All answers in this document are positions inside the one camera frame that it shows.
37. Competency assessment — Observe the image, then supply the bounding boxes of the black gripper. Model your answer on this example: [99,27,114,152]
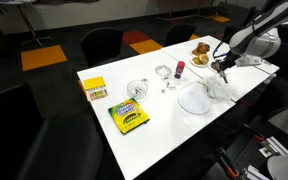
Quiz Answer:
[217,51,243,80]

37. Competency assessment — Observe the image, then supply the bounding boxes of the white plate under buns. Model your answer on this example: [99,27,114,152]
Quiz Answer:
[189,56,211,69]

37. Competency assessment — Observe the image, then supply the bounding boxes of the white plate under brown bread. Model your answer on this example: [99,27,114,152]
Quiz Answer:
[188,46,212,58]

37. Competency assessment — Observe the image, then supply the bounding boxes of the yellow marker pack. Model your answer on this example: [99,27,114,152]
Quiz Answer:
[82,76,109,102]

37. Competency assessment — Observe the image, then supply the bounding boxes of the crumpled white cloth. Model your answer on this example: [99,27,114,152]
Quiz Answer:
[201,74,234,101]

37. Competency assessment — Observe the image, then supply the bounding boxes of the light tan bread buns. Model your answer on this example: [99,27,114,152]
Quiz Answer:
[191,53,210,66]

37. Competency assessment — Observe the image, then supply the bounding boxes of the pink bottle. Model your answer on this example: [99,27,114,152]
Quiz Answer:
[174,60,186,80]

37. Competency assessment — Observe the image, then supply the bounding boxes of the small clear glass dish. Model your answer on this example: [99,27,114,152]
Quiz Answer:
[154,64,173,77]

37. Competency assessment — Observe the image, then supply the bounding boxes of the clear glass cup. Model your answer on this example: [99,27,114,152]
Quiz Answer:
[126,79,150,102]

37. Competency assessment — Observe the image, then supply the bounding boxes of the yellow green crayon box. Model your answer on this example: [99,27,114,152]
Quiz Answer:
[107,97,151,136]

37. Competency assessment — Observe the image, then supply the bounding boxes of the large black office chair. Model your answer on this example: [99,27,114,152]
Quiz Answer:
[0,82,106,180]

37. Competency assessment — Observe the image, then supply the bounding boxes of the small white side table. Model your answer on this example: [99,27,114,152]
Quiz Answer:
[0,0,53,48]

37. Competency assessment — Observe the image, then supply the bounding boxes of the blue cable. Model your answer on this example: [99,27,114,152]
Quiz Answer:
[211,40,231,60]

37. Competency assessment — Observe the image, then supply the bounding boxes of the orange handled clamp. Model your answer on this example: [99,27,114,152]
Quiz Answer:
[239,122,266,143]
[216,146,242,180]

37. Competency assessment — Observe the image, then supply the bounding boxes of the silver aluminium rail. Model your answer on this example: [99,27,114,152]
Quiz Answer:
[258,135,288,160]

